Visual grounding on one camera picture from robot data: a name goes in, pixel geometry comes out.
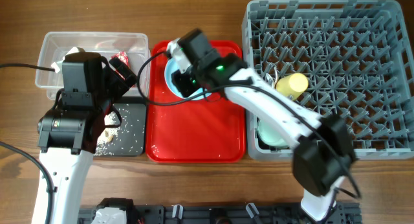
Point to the black waste bin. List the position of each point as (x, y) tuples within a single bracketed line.
[(132, 127)]

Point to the green bowl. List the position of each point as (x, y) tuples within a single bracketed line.
[(269, 136)]

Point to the white napkin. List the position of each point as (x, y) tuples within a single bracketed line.
[(57, 66)]

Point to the rice and peanut waste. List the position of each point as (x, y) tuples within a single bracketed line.
[(111, 136)]

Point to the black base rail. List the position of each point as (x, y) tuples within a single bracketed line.
[(343, 213)]

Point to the white plastic fork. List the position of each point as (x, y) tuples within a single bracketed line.
[(271, 77)]

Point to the red plastic tray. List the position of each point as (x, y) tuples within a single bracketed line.
[(208, 130)]

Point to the red strawberry cake wrapper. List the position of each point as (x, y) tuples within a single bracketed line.
[(121, 59)]

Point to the yellow cup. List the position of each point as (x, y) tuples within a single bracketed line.
[(292, 86)]

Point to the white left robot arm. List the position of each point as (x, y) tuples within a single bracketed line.
[(69, 131)]

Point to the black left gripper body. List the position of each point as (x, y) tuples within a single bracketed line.
[(115, 85)]

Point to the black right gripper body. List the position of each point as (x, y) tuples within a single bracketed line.
[(199, 73)]

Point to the light blue plate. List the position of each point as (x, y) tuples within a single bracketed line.
[(171, 67)]

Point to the grey dishwasher rack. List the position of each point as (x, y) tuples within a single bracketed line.
[(358, 60)]

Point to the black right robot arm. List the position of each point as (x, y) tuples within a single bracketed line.
[(322, 146)]

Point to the clear plastic storage box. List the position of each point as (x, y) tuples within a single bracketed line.
[(57, 44)]

